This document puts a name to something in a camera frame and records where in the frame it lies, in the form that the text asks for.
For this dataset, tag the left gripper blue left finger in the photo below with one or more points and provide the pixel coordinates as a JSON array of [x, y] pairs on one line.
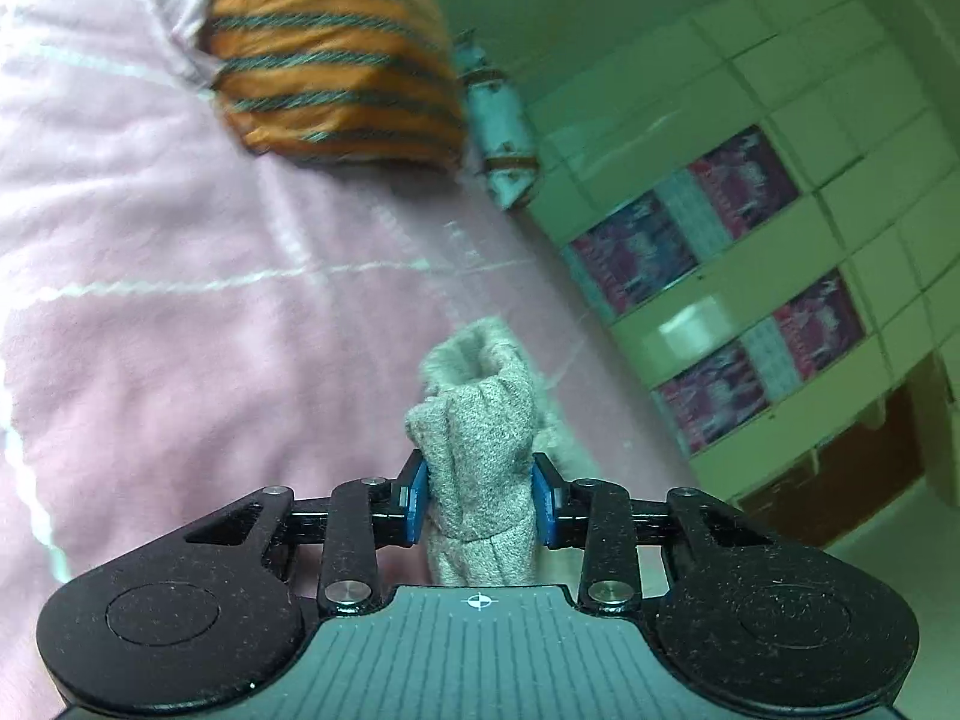
[[362, 517]]

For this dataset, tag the calendar poster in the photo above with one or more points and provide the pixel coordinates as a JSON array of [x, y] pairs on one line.
[[712, 398], [629, 257], [745, 181], [820, 325]]

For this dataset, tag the upper left calendar poster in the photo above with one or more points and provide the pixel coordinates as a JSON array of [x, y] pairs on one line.
[[745, 181]]

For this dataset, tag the pink pillow under orange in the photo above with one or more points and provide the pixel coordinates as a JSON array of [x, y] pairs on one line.
[[178, 25]]

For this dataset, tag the dark brown wooden door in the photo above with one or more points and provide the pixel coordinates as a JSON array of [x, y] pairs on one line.
[[908, 436]]

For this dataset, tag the grey knit pants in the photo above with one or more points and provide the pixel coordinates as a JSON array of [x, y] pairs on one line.
[[485, 414]]

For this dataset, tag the orange striped pillow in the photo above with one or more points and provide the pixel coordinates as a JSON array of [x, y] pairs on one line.
[[339, 80]]

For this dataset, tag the white patterned far pillow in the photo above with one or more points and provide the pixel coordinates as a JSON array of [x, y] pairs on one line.
[[499, 127]]

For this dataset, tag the upper right calendar poster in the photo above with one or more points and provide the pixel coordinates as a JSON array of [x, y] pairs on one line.
[[820, 325]]

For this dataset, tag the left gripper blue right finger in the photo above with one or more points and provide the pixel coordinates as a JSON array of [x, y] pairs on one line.
[[596, 518]]

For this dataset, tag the lower right calendar poster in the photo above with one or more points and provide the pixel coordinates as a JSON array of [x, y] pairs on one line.
[[712, 398]]

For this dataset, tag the lower left calendar poster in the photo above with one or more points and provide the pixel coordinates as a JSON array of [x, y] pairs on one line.
[[629, 257]]

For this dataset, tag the pink checked bed sheet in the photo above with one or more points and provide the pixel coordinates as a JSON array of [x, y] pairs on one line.
[[184, 322]]

